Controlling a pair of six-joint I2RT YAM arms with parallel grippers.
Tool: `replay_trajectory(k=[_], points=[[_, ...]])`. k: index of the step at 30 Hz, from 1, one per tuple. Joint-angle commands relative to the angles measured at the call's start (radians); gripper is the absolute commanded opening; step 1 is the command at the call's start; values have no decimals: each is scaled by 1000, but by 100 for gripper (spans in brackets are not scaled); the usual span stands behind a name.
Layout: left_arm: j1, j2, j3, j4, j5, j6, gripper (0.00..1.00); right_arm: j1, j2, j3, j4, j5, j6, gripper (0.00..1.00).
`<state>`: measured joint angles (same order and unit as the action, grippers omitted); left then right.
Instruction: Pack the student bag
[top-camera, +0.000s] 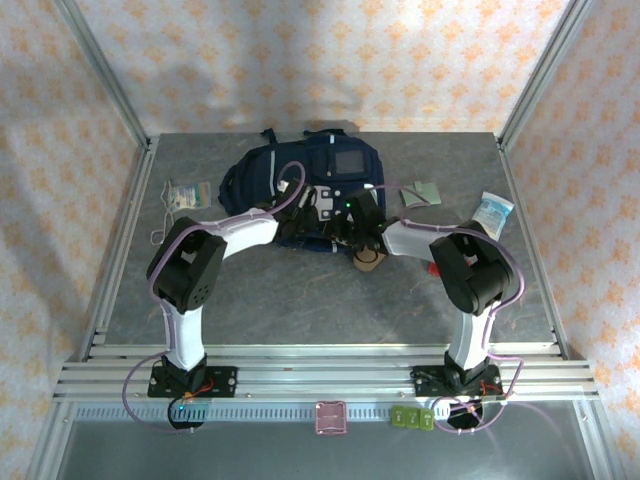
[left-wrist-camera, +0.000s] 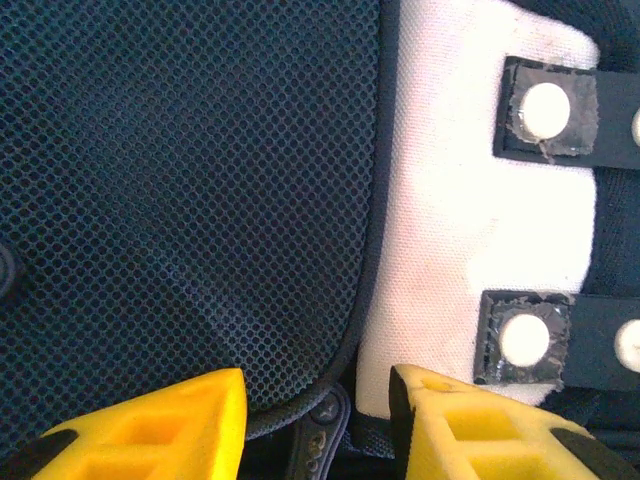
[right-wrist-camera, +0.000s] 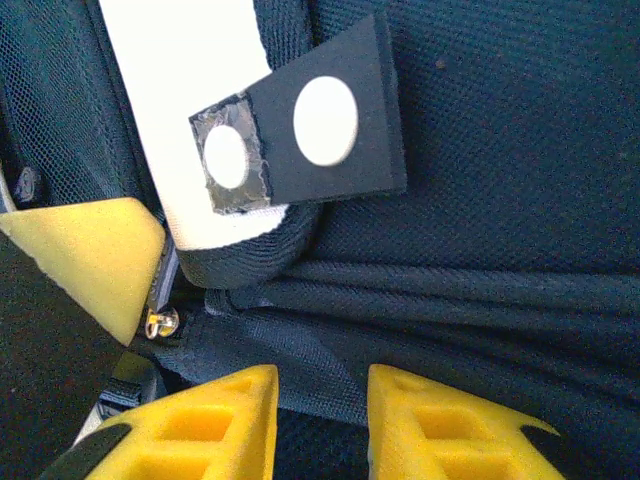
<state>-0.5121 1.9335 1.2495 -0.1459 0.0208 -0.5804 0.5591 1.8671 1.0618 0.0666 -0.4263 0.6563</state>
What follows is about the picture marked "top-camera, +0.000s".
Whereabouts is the pink square plastic tile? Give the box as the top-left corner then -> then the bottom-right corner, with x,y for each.
313,399 -> 348,437

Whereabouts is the aluminium mounting rail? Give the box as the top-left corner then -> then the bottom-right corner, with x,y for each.
52,342 -> 599,404

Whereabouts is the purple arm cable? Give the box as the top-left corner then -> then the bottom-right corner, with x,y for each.
122,162 -> 307,436
367,183 -> 527,436

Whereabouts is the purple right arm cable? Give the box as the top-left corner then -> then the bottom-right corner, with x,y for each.
367,183 -> 527,436

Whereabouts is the slotted grey cable duct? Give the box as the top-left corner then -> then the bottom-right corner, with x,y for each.
72,403 -> 451,423

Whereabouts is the blue white tissue pack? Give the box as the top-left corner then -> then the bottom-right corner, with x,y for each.
472,192 -> 515,241

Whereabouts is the clear packet green print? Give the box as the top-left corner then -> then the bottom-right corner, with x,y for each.
167,182 -> 214,210

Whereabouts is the aluminium table side rail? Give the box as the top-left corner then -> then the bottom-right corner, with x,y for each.
74,134 -> 161,361
494,134 -> 571,361

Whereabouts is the grey metal front panel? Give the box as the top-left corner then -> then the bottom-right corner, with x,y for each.
49,419 -> 601,480

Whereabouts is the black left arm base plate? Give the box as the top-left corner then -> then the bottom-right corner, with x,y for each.
148,365 -> 239,399

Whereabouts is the navy blue backpack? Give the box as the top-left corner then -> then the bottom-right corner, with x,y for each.
217,128 -> 386,255

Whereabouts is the grey green card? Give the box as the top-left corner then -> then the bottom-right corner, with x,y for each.
399,180 -> 442,207

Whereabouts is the aluminium frame post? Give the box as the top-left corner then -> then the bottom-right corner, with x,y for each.
52,0 -> 154,151
497,0 -> 586,151

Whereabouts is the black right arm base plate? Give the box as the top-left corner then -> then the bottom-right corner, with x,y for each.
410,363 -> 502,399

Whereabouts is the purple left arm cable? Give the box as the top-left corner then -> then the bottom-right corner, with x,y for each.
122,162 -> 307,436

